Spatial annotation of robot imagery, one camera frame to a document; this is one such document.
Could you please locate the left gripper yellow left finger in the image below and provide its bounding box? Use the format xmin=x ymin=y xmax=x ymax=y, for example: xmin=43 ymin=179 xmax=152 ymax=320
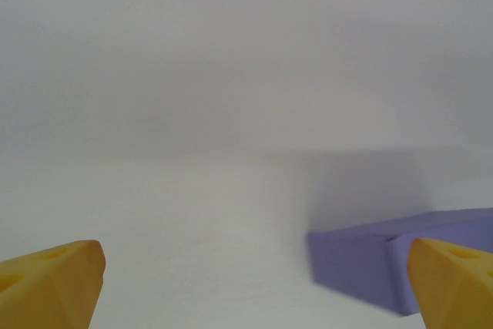
xmin=0 ymin=239 xmax=107 ymax=329

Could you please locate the purple cardboard box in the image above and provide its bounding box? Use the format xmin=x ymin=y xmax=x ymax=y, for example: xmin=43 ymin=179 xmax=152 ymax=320
xmin=306 ymin=207 xmax=493 ymax=317

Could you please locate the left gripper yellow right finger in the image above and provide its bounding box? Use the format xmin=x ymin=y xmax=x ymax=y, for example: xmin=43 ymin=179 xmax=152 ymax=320
xmin=407 ymin=237 xmax=493 ymax=329

